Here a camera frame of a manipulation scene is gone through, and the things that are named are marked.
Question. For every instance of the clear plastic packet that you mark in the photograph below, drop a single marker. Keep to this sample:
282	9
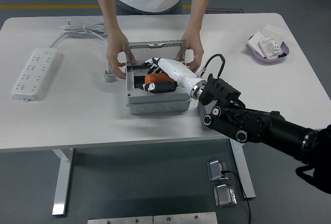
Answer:
274	31

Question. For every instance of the purple plastic tray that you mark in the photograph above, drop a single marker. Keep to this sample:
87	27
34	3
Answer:
258	59

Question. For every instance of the grey block battery holder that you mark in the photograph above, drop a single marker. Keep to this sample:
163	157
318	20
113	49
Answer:
201	108

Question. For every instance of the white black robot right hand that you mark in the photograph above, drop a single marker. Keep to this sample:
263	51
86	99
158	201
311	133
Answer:
175	68

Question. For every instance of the dark brown floor mat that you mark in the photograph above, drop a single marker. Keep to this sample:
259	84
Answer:
223	11

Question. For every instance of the person's right forearm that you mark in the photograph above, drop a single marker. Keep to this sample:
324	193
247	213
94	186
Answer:
107	6

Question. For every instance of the orange cylindrical battery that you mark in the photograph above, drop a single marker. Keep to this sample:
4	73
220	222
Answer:
155	78

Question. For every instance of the white power strip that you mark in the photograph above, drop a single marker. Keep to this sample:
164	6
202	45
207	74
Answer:
33	74

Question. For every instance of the silver foot pedal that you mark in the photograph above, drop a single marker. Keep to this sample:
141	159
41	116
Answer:
216	169
224	195

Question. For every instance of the person's right hand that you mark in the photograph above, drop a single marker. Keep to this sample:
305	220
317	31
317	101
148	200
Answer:
115	50

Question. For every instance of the person's left hand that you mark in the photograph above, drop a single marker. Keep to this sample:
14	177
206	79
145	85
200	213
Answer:
194	48

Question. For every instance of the transparent hinged box lid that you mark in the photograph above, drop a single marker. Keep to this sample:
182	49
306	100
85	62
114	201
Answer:
155	52

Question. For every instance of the metal floor plate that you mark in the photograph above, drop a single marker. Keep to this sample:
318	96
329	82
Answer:
120	220
184	218

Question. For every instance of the white wall socket module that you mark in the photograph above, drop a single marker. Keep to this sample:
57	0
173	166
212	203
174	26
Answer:
270	48

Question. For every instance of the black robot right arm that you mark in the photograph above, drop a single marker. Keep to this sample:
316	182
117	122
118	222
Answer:
258	125

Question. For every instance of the person's left forearm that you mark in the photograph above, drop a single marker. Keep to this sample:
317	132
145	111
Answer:
200	4

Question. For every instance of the grey plastic electrical box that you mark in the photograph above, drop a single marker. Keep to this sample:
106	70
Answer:
157	102

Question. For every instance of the white table leg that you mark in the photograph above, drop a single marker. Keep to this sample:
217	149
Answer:
244	172
62	182

